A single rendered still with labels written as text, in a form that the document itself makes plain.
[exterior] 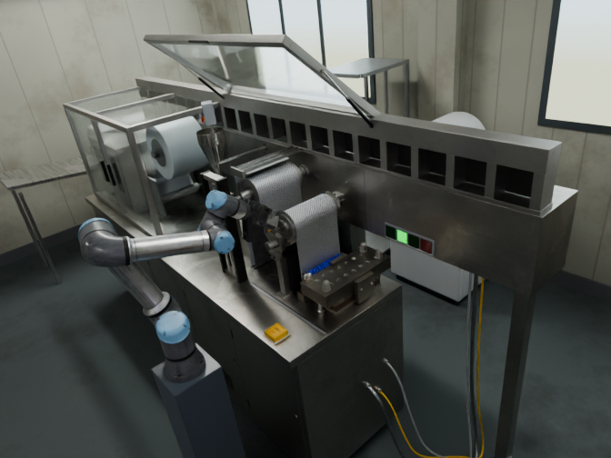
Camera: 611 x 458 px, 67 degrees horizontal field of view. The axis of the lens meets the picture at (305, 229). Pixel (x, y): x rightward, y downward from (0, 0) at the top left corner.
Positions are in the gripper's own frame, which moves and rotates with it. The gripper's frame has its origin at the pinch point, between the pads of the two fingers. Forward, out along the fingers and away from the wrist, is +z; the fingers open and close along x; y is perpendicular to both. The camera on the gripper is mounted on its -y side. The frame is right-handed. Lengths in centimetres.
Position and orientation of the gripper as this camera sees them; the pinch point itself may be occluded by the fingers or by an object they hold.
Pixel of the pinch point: (275, 228)
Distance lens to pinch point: 195.5
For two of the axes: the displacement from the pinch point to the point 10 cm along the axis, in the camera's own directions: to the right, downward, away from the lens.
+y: 4.0, -9.2, -0.2
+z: 6.5, 2.6, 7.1
